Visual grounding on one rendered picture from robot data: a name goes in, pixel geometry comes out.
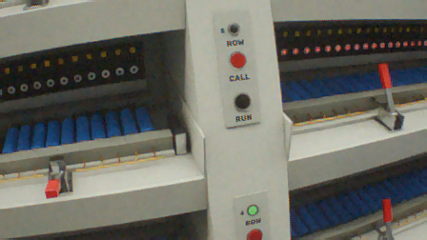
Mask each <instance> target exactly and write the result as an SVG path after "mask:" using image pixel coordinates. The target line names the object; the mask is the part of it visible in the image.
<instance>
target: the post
mask: <svg viewBox="0 0 427 240"><path fill-rule="evenodd" d="M233 10H248V11H249V14H250V22H251V30H252V37H253V44H254V59H255V67H256V74H257V82H258V90H259V98H260V114H261V122H256V123H252V124H247V125H242V126H237V127H226V122H225V115H224V101H223V94H222V88H221V81H220V73H219V60H218V53H217V45H216V39H215V26H214V15H213V12H215V11H233ZM185 19H186V28H185V29H183V30H168V31H160V32H159V36H160V42H161V46H160V48H161V53H162V65H163V71H164V76H165V78H164V82H165V88H166V94H167V81H166V70H168V71H169V74H170V75H171V76H172V79H173V81H174V82H175V85H176V86H177V87H178V89H179V92H180V93H181V94H182V96H183V98H184V100H185V101H186V103H187V106H188V107H189V109H190V110H191V113H192V114H193V116H194V119H195V121H196V122H197V123H198V125H199V127H200V128H201V130H202V131H203V134H204V135H205V137H206V159H207V196H208V208H207V209H205V210H196V211H192V212H189V215H190V216H191V220H192V221H193V225H194V228H195V230H196V232H197V234H198V238H199V240H238V237H237V230H236V217H235V211H234V197H237V196H240V195H244V194H248V193H254V192H259V191H263V190H267V192H268V200H269V205H268V208H269V214H270V220H269V222H270V230H271V232H270V236H271V240H291V237H290V230H291V229H290V214H289V207H290V206H289V198H288V195H289V190H288V182H287V180H288V173H287V165H286V160H287V156H286V148H285V130H284V122H283V113H282V105H281V90H280V79H279V70H278V62H277V53H276V45H275V32H274V25H273V19H272V14H271V6H270V0H185Z"/></svg>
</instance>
